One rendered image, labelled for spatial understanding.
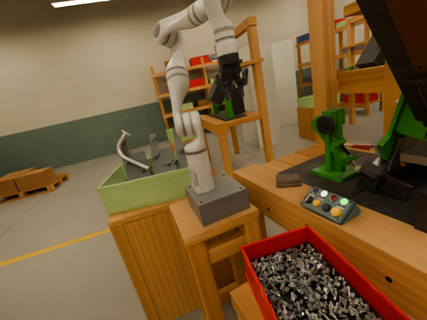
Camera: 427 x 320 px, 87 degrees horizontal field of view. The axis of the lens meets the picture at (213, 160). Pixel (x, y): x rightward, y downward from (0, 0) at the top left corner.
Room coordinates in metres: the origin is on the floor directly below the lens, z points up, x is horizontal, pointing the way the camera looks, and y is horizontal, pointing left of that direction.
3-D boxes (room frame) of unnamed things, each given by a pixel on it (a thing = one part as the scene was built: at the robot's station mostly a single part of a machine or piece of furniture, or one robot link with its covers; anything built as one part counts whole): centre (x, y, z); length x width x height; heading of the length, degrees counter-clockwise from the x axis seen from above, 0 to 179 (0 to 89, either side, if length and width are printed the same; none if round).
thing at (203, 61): (7.33, -0.26, 1.14); 3.01 x 0.54 x 2.28; 101
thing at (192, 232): (0.90, 0.06, 0.83); 0.32 x 0.32 x 0.04; 17
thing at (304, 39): (6.26, -3.66, 1.13); 2.48 x 0.54 x 2.27; 11
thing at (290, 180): (0.86, -0.29, 0.91); 0.10 x 0.08 x 0.03; 71
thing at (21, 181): (4.84, 4.04, 0.22); 1.20 x 0.81 x 0.44; 96
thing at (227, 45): (0.88, -0.12, 1.47); 0.11 x 0.09 x 0.06; 21
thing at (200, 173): (0.90, 0.06, 1.03); 0.09 x 0.09 x 0.17; 20
